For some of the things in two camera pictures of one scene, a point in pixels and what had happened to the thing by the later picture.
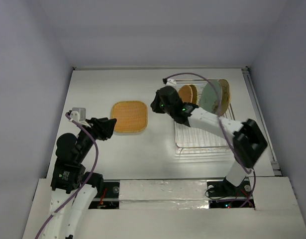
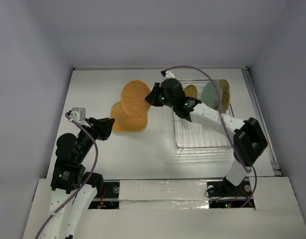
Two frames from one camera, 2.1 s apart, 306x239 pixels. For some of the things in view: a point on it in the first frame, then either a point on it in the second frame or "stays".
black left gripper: (103, 127) stays
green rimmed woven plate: (194, 93) stays
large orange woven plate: (131, 116) stays
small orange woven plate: (185, 93) → (134, 93)
